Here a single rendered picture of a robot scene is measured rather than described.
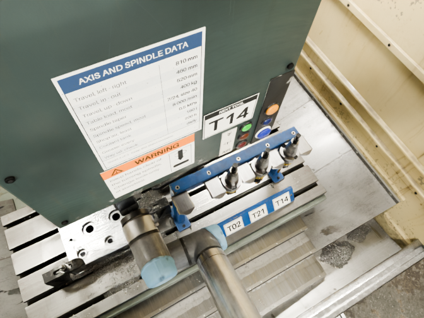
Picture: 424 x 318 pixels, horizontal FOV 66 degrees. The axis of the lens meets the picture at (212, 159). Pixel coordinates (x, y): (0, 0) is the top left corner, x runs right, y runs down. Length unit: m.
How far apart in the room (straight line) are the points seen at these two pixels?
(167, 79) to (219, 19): 0.09
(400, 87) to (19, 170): 1.22
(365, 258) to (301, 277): 0.34
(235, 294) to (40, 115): 0.54
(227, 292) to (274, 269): 0.73
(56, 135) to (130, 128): 0.09
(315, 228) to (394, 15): 0.90
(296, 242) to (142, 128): 1.19
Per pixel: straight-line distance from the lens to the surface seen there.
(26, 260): 1.41
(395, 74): 1.36
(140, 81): 0.38
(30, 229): 1.44
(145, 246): 0.76
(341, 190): 1.61
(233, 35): 0.40
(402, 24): 1.29
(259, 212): 1.30
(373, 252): 1.73
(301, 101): 1.74
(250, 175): 1.04
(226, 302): 0.75
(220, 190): 1.01
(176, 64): 0.38
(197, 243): 0.85
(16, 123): 0.38
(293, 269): 1.52
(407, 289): 2.55
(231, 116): 0.54
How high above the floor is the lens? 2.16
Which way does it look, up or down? 63 degrees down
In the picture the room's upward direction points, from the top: 6 degrees clockwise
